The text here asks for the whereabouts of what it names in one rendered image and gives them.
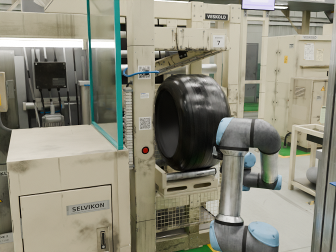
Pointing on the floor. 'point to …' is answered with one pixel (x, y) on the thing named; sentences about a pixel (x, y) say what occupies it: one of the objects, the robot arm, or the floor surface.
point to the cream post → (142, 87)
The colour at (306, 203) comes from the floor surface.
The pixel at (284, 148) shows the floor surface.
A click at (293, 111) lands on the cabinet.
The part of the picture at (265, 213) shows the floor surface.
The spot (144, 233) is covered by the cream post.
